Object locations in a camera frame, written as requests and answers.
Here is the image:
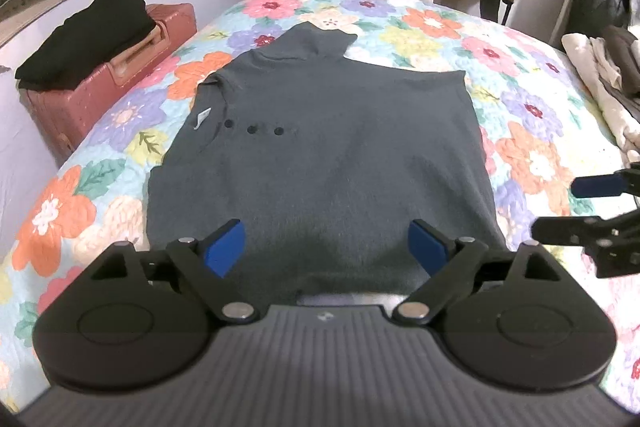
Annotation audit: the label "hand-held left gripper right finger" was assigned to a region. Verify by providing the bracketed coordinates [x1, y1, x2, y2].
[391, 218, 565, 325]

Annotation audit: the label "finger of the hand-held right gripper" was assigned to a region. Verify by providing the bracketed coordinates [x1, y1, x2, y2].
[571, 167, 640, 198]
[531, 207, 640, 279]

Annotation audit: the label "cream cloth pile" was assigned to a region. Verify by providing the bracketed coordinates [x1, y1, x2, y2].
[561, 32, 640, 165]

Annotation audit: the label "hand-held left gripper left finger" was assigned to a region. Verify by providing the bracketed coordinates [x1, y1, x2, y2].
[90, 218, 261, 324]

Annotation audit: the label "black folded clothes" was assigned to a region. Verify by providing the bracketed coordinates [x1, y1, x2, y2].
[14, 0, 159, 92]

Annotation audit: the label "pink suitcase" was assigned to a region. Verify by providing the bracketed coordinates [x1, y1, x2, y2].
[19, 3, 197, 168]

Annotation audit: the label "floral quilted bedspread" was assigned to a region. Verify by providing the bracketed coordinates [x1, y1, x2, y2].
[0, 0, 640, 413]

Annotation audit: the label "brown crumpled cloth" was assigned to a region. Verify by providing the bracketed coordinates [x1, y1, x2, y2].
[602, 24, 640, 98]

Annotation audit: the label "dark grey shirt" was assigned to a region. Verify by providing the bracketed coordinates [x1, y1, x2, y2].
[145, 23, 506, 298]

